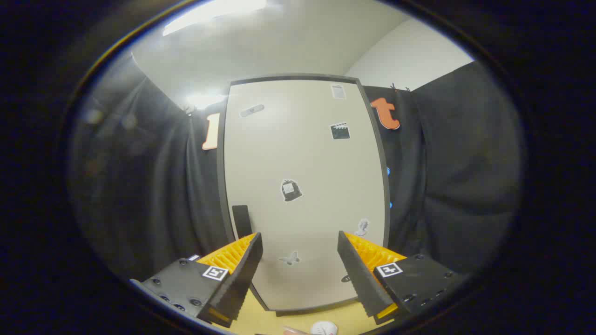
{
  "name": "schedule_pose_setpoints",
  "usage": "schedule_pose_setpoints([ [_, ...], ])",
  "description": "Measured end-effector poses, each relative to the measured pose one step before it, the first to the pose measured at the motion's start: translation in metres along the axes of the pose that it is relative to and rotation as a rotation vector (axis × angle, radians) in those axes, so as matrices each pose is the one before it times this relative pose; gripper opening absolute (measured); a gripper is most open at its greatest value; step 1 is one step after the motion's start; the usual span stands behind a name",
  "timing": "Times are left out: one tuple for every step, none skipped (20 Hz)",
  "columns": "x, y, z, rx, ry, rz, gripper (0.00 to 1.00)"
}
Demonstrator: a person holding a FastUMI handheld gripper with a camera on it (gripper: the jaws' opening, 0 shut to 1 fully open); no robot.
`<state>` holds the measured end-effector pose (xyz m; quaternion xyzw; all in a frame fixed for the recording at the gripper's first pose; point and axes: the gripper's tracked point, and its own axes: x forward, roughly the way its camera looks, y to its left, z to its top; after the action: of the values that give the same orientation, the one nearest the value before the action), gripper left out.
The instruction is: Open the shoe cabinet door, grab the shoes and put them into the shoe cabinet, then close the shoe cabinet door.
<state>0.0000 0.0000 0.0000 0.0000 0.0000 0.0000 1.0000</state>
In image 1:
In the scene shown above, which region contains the cream shoe cabinet door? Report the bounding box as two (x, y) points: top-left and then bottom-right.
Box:
(223, 79), (387, 311)

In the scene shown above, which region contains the ceiling light strip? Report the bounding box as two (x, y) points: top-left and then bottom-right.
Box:
(162, 0), (268, 37)

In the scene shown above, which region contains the grey shoe cabinet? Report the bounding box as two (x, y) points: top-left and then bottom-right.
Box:
(217, 74), (392, 318)

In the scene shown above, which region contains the black door handle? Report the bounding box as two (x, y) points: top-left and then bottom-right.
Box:
(231, 205), (253, 239)

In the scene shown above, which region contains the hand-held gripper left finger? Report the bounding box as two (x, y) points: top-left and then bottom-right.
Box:
(130, 232), (264, 328)

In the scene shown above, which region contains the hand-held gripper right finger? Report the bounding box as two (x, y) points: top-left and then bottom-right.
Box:
(337, 231), (464, 325)

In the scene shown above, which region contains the black backdrop cloth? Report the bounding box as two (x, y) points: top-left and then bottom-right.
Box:
(70, 60), (522, 289)

